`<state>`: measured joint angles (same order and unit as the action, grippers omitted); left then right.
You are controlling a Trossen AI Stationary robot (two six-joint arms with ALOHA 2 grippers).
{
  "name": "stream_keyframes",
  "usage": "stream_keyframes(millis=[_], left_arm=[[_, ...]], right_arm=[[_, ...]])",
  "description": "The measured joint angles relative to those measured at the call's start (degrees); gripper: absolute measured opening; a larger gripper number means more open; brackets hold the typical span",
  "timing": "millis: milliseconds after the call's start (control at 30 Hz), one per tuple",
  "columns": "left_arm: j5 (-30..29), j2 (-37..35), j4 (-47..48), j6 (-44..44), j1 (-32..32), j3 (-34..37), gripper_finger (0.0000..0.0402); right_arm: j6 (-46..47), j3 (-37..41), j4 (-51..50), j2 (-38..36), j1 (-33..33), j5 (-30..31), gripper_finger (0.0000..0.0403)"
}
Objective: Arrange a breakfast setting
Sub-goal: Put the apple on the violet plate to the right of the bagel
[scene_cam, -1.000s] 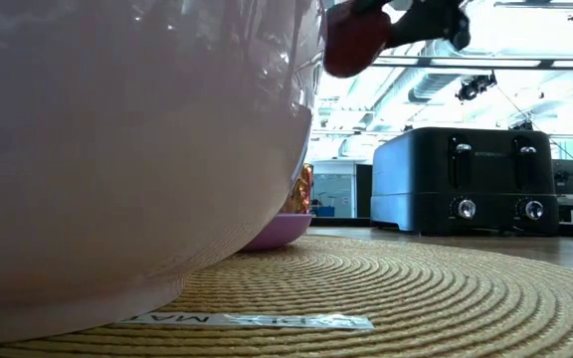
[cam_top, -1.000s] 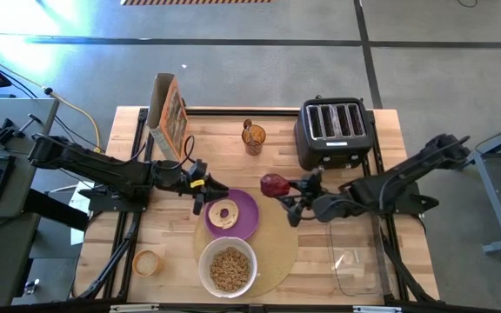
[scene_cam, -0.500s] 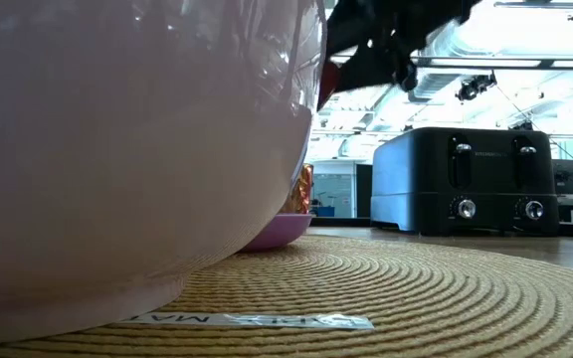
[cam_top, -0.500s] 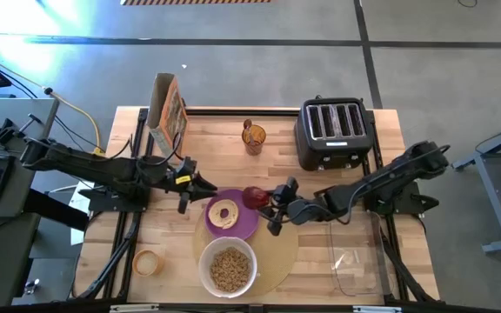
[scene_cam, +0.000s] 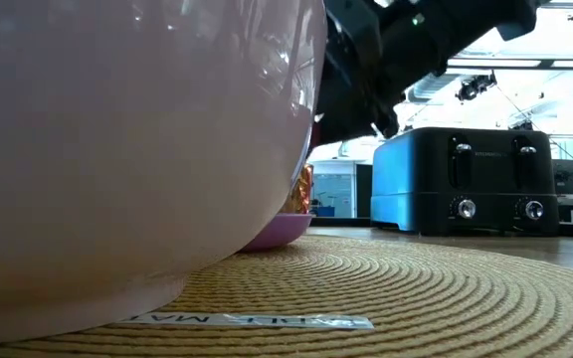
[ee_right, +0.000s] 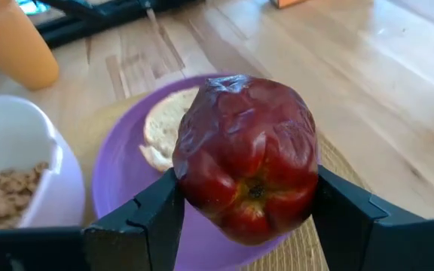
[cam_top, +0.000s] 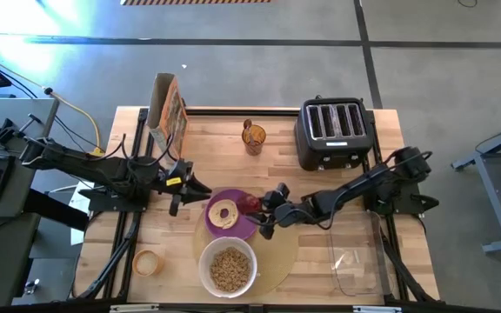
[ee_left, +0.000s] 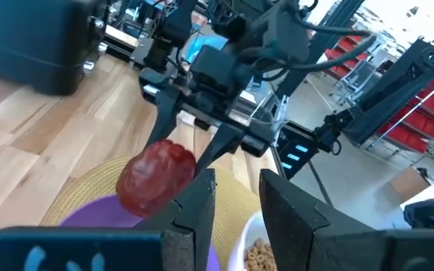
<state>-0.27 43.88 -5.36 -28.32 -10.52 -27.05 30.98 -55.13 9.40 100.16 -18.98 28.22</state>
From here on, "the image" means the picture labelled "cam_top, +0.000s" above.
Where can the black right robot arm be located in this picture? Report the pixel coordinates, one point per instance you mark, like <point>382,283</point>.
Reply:
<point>363,187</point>

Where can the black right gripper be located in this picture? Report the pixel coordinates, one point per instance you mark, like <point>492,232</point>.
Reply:
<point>294,214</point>

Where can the brown spoon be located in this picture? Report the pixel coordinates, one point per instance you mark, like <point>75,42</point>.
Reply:
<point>247,125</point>

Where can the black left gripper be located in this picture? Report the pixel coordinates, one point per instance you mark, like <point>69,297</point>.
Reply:
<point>174,182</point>

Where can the small tan wooden cup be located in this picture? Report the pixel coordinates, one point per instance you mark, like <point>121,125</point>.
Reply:
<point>147,263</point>

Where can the round woven tan placemat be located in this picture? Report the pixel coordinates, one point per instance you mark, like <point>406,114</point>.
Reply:
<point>276,256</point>

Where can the amber plastic cup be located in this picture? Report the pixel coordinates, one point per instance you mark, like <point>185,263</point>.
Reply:
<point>255,145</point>

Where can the red apple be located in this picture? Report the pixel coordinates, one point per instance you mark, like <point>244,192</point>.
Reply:
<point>247,203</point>

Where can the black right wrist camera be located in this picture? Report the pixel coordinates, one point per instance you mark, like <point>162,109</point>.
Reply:
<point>276,195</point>

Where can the black aluminium table frame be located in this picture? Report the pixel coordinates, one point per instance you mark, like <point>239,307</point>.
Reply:
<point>139,126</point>

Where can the brown cereal heap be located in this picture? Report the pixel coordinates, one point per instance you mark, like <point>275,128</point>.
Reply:
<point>229,269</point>

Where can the purple plate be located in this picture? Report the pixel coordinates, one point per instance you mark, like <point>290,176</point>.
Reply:
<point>244,228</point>

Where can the orange cereal box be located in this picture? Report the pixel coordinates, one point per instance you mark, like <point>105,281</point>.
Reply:
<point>174,117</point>

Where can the black four-slot toaster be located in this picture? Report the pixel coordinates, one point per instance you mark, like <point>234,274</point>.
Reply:
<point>320,150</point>

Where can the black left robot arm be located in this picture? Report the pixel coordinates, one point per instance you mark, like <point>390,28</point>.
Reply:
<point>94,167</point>

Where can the large white bowl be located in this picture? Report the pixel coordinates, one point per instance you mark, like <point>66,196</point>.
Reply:
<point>205,265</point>

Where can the clear plastic tray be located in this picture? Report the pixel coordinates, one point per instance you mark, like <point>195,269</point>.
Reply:
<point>355,278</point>

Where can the white paper sheet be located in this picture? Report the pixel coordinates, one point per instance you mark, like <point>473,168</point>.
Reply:
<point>76,237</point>

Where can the bagel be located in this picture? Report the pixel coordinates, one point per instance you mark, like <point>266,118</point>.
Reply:
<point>215,219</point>

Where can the grey metal stand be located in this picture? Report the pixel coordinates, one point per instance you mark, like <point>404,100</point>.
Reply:
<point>492,191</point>

